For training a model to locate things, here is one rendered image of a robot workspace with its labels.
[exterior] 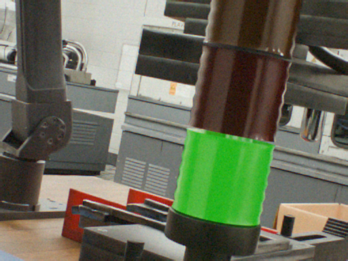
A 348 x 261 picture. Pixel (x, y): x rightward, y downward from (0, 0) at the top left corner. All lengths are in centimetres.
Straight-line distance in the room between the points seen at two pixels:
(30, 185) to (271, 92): 69
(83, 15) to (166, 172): 428
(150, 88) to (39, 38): 565
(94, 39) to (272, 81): 968
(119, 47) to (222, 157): 933
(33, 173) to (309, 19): 52
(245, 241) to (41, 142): 67
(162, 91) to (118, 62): 314
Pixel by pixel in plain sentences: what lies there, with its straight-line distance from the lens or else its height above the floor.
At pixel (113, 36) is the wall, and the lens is 973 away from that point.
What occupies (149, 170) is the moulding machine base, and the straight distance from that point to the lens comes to 650.
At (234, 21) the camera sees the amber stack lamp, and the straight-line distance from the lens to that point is 30.
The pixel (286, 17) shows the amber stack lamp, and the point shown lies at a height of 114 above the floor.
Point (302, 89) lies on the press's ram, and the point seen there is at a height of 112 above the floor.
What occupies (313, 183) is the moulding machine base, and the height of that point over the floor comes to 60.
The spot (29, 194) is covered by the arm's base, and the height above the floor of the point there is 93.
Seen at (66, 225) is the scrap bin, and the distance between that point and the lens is 91.
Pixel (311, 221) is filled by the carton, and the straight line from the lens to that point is 297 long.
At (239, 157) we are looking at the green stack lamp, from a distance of 30.
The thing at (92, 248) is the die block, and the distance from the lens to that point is 56.
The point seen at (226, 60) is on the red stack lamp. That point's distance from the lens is 30.
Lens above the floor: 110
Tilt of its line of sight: 3 degrees down
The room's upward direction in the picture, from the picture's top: 11 degrees clockwise
